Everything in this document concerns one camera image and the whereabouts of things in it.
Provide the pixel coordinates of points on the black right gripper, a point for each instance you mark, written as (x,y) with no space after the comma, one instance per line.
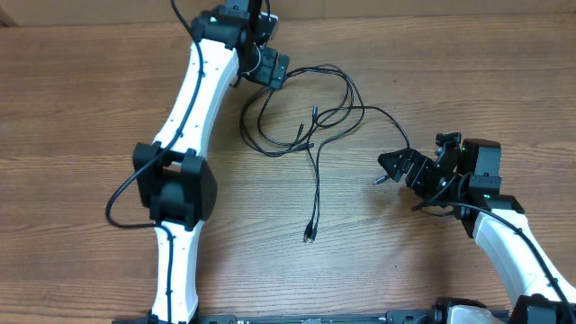
(415,181)

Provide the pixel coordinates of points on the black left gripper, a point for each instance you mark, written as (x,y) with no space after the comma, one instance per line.
(266,72)

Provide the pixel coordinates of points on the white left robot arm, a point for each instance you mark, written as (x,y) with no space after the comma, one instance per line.
(175,182)

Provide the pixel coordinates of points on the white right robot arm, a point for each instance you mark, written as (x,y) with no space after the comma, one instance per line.
(465,179)

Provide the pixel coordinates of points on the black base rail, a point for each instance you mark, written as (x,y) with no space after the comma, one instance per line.
(434,315)

